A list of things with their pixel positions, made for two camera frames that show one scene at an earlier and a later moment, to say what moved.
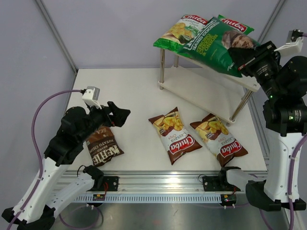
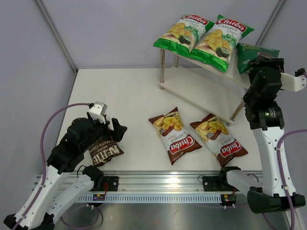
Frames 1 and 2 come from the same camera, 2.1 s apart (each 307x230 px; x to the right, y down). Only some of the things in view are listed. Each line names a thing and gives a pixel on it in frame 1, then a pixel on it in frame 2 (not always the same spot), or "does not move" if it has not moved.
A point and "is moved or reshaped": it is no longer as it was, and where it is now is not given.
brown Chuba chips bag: x=225 y=146 does not move
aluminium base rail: x=147 y=180 does not move
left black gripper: x=120 y=115 -> x=116 y=134
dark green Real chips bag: x=210 y=45 is moved or reshaped
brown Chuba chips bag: x=175 y=139 does not move
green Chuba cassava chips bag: x=175 y=39 does not move
